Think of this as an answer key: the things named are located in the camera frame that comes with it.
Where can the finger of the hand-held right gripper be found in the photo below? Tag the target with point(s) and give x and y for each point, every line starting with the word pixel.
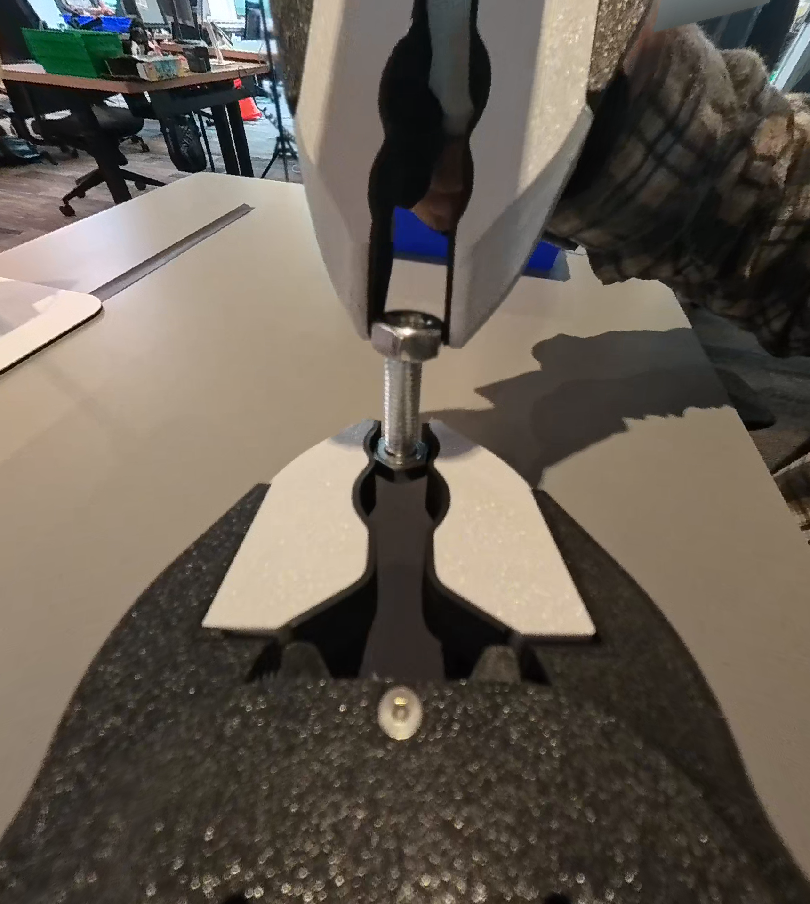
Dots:
pixel 532 141
pixel 334 141

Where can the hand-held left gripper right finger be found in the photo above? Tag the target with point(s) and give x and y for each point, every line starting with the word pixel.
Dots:
pixel 503 558

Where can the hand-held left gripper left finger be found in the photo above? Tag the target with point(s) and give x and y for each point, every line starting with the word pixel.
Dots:
pixel 292 551

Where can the large blue plastic bin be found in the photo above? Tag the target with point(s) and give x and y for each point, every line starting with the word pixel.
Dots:
pixel 419 240

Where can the silver hex nut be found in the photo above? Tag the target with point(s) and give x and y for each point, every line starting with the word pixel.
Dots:
pixel 405 462

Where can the silver hex bolt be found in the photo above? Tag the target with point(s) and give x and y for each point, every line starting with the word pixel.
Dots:
pixel 403 395

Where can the person's right forearm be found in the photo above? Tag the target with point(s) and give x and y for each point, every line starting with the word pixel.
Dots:
pixel 694 176

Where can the person's right hand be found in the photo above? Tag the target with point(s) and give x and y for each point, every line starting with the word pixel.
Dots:
pixel 443 198

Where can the black tripod light stand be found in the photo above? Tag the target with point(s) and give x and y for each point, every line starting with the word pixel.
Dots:
pixel 280 145

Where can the orange traffic cone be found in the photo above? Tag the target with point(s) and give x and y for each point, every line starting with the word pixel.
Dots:
pixel 249 111

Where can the black office chair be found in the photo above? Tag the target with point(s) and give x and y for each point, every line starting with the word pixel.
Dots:
pixel 94 127

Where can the wooden desk with black legs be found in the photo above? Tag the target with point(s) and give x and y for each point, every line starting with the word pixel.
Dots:
pixel 94 83

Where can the small blue bin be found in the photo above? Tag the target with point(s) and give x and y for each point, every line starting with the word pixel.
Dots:
pixel 105 23

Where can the green plastic bin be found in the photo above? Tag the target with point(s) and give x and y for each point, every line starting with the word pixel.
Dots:
pixel 66 53

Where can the white metal stand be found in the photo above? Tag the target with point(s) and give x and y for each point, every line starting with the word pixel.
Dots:
pixel 23 325

